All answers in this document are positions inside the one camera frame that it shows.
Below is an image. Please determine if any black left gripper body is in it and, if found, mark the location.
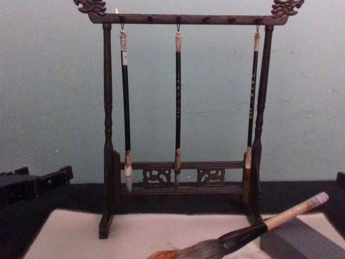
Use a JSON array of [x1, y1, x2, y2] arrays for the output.
[[0, 166, 37, 208]]

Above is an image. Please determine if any dark carved wooden brush rack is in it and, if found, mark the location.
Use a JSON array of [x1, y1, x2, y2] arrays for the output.
[[73, 0, 306, 240]]

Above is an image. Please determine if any grey rectangular block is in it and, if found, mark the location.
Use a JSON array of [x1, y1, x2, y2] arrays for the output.
[[259, 217, 345, 259]]

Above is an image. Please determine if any white felt mat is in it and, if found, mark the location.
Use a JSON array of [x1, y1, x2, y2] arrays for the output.
[[22, 208, 345, 259]]

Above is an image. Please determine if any black brush with white label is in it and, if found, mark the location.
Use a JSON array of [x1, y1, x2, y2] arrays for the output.
[[119, 23, 134, 194]]

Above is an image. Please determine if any black brush with amber tip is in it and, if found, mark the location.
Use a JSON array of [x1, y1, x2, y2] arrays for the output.
[[241, 25, 262, 205]]

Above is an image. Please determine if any black brush with slim tip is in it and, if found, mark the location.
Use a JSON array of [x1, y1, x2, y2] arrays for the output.
[[173, 23, 183, 189]]

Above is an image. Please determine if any large pale-handled calligraphy brush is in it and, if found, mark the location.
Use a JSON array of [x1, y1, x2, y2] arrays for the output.
[[153, 192, 330, 259]]

